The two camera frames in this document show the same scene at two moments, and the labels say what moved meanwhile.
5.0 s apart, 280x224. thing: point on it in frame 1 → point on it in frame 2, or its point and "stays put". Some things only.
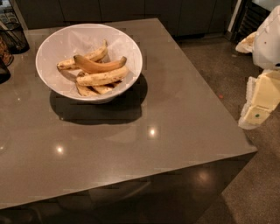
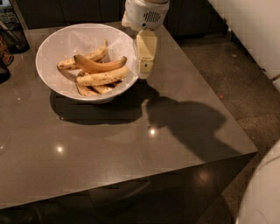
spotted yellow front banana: x=101 y=78 stays put
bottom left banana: x=86 y=90 stays put
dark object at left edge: x=6 y=59 stays put
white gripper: x=268 y=46 → x=143 y=16
